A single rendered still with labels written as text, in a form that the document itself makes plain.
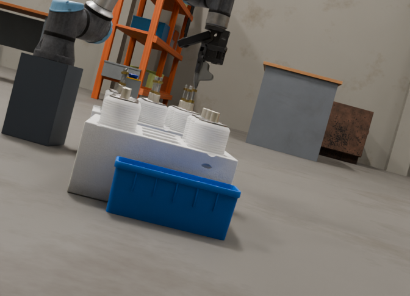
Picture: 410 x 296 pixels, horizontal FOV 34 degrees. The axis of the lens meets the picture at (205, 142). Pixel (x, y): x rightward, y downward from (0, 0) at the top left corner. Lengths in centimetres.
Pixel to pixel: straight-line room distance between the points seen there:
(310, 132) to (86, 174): 536
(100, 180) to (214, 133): 30
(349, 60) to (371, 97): 65
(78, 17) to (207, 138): 100
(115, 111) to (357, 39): 902
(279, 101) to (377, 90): 383
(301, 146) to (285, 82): 67
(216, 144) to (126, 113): 24
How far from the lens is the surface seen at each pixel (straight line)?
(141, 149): 166
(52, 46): 250
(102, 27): 262
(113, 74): 778
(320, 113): 692
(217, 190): 155
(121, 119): 169
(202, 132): 170
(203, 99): 1055
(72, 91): 256
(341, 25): 1059
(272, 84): 691
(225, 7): 227
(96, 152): 166
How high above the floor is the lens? 30
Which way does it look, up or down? 3 degrees down
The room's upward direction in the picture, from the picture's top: 15 degrees clockwise
